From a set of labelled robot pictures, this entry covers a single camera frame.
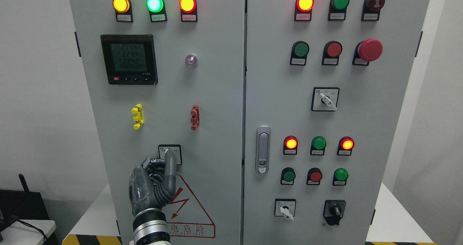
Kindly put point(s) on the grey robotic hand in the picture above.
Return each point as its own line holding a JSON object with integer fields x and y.
{"x": 153, "y": 183}

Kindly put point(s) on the white rotary selector switch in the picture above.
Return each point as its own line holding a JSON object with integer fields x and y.
{"x": 176, "y": 148}

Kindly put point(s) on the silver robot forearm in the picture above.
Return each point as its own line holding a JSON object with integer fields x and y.
{"x": 150, "y": 228}

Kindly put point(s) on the green lit indicator light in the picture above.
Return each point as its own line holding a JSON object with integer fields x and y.
{"x": 157, "y": 10}

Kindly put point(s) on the yellow indicator light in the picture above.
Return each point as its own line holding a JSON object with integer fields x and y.
{"x": 123, "y": 10}

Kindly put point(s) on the red electrical hazard sticker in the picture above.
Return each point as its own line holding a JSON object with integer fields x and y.
{"x": 186, "y": 217}

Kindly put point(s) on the yellow terminal connector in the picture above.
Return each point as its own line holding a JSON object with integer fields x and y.
{"x": 138, "y": 116}

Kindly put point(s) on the red terminal connector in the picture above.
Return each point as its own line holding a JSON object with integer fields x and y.
{"x": 195, "y": 117}

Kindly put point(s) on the yellow black hazard tape left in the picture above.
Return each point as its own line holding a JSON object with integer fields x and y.
{"x": 92, "y": 240}

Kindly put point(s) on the yellow black hazard tape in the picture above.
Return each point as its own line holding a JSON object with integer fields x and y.
{"x": 92, "y": 240}
{"x": 396, "y": 243}

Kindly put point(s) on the grey left cabinet door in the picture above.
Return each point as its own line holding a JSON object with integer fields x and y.
{"x": 212, "y": 154}

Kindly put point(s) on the grey cabinet door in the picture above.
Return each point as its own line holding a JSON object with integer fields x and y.
{"x": 212, "y": 154}
{"x": 279, "y": 95}

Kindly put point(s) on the black digital power meter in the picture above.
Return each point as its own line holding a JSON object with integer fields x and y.
{"x": 129, "y": 59}

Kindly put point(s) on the clear round signal lamp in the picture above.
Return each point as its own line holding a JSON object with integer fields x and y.
{"x": 191, "y": 60}

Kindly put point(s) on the green push button bottom left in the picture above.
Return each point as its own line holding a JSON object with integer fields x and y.
{"x": 288, "y": 176}

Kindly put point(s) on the green push button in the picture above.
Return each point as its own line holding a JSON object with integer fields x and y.
{"x": 340, "y": 177}
{"x": 337, "y": 10}
{"x": 288, "y": 176}

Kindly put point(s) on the black router with antenna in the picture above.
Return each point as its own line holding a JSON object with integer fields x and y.
{"x": 21, "y": 205}

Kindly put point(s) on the red lit indicator lower left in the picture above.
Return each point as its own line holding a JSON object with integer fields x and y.
{"x": 290, "y": 145}

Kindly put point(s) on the red push button bottom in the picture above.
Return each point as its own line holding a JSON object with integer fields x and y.
{"x": 314, "y": 176}

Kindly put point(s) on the green indicator lower middle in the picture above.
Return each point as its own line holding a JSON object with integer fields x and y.
{"x": 318, "y": 146}

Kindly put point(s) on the red lit indicator light left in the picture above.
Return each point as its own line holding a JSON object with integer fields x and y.
{"x": 188, "y": 10}

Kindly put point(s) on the green push button bottom right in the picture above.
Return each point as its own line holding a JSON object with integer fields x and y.
{"x": 340, "y": 177}

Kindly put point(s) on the red lit indicator lower right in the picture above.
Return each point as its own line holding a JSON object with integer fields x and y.
{"x": 345, "y": 146}

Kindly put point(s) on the green push button second row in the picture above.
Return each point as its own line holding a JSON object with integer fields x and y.
{"x": 299, "y": 53}

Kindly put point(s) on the grey right cabinet door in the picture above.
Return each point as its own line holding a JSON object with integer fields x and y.
{"x": 279, "y": 95}

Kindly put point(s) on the red push button second row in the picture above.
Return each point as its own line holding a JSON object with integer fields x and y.
{"x": 331, "y": 53}

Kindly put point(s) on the yellow black hazard tape right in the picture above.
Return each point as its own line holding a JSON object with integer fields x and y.
{"x": 396, "y": 243}

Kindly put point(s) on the red lit indicator top right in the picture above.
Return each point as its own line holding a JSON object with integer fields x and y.
{"x": 303, "y": 10}

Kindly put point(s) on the red emergency stop button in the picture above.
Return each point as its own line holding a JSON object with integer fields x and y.
{"x": 367, "y": 51}

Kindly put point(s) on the green push button top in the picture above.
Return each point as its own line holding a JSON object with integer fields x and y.
{"x": 337, "y": 10}

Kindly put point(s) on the dark red buzzer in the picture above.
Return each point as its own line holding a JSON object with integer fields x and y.
{"x": 371, "y": 10}

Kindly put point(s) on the silver door handle lock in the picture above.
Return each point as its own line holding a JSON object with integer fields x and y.
{"x": 263, "y": 137}

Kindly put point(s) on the white rotary switch lower right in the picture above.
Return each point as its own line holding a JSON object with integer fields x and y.
{"x": 285, "y": 208}

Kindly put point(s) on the black rotary switch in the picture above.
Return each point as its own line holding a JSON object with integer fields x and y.
{"x": 333, "y": 211}

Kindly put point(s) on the white rotary switch upper right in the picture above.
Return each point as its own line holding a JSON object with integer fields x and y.
{"x": 325, "y": 98}

